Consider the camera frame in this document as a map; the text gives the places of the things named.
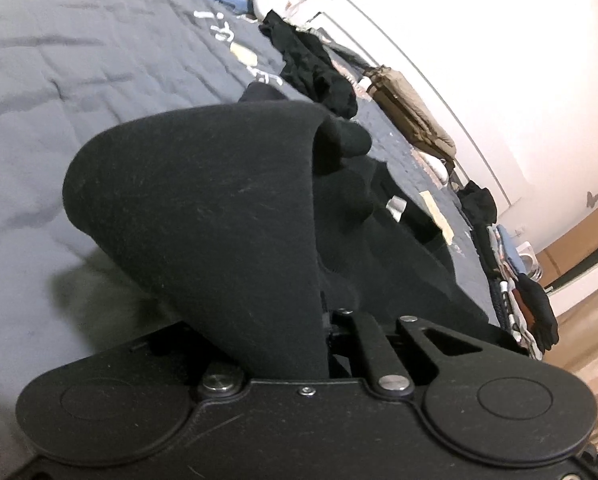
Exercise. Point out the black clothes heap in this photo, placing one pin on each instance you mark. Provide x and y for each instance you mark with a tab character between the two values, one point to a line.
479	205

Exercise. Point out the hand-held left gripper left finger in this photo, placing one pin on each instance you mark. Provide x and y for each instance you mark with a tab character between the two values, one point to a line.
221	382

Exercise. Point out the folded khaki blanket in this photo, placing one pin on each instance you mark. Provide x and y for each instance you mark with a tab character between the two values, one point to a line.
409	105

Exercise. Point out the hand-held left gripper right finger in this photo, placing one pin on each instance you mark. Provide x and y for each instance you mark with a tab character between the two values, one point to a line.
374	350

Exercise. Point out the butterfly wall sticker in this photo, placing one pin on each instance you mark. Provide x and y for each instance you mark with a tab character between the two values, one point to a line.
592	199

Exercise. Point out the black sweatshirt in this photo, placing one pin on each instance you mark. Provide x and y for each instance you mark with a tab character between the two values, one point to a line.
204	210

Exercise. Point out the white fan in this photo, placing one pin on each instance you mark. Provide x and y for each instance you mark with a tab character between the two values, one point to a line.
529	260

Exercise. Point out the grey quilted bedspread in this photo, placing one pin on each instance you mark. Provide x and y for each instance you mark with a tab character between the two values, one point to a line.
79	85

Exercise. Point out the crumpled black garment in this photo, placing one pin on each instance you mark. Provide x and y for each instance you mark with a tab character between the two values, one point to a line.
309	70

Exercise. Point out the stack of folded clothes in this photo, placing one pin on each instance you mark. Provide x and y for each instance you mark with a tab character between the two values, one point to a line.
534	305

